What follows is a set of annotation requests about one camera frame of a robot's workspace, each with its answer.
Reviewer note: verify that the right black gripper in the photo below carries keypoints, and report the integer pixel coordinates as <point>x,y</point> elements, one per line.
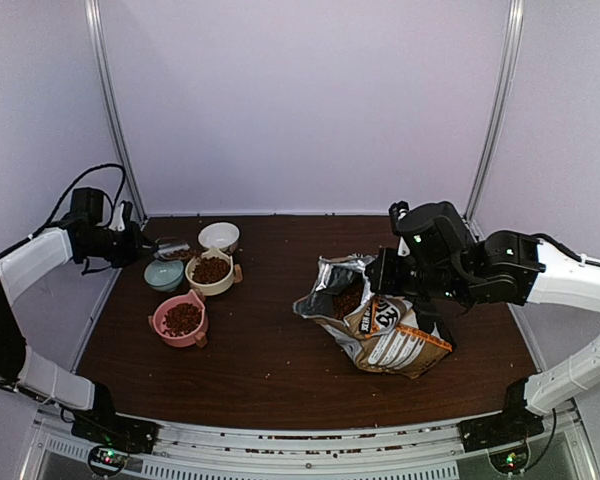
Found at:
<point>384,282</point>

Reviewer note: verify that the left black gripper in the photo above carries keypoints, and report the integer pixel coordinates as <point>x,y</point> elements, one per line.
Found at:
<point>134,246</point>

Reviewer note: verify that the metal scoop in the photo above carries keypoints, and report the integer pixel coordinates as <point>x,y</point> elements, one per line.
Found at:
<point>166,249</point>

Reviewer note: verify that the dog food bag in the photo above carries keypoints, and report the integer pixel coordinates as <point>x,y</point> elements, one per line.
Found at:
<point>379,333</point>

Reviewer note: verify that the cream pet bowl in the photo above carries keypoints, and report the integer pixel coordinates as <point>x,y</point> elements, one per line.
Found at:
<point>212,273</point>

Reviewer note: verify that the pink pet bowl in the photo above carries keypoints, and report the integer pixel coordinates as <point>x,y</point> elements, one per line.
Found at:
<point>181,321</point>

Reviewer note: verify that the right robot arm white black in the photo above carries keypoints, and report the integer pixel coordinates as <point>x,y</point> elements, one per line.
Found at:
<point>440,258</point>

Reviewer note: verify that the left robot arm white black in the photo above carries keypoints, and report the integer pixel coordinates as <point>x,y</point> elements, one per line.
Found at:
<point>30,290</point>

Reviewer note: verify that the teal ceramic bowl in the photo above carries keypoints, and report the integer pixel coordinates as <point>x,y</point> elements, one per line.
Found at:
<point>164,276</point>

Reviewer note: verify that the white ceramic bowl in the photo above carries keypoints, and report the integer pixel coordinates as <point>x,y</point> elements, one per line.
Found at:
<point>222,235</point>

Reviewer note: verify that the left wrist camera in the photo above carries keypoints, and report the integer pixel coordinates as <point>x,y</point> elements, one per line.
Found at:
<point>121,216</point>

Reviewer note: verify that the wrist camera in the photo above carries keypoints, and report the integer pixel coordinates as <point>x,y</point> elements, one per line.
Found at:
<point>121,216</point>
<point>397,211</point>

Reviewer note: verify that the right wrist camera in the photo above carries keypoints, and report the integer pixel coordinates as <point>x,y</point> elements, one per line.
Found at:
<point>397,211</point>

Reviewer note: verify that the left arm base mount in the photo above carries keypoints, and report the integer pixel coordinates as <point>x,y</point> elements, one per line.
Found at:
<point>123,434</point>

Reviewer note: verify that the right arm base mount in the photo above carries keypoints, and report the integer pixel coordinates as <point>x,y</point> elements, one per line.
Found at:
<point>499,429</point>

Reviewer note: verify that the left aluminium frame post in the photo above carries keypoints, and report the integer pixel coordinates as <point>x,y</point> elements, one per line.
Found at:
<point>97,37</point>

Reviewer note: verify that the aluminium frame post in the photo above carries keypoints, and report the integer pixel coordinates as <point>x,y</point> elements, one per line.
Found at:
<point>97,37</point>
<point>506,75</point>

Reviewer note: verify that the front aluminium rail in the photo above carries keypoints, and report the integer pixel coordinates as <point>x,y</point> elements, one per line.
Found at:
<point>432,450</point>

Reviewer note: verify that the right aluminium frame post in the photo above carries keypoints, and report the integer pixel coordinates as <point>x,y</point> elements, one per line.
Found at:
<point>506,75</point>

